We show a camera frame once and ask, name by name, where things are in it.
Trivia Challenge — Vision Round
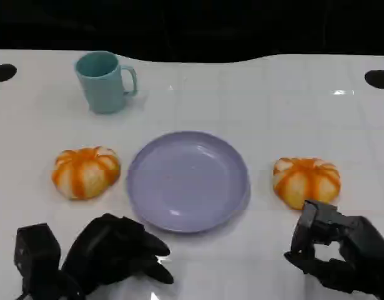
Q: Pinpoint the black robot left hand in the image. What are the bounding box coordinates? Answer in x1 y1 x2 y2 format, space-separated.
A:
62 213 174 296

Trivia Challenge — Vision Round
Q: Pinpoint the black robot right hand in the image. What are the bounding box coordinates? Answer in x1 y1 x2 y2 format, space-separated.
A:
284 199 384 300

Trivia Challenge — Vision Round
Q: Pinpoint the orange and white bread roll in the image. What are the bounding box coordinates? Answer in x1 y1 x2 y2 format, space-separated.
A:
272 157 341 210
51 146 122 201

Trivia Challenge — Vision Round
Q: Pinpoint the lilac plate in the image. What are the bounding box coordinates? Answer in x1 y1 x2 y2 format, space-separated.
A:
126 131 251 234

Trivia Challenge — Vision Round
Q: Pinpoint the pale green mug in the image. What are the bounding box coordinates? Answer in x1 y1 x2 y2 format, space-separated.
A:
74 51 139 114

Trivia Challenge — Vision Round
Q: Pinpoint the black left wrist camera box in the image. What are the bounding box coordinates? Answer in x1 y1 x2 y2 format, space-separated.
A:
14 222 62 300

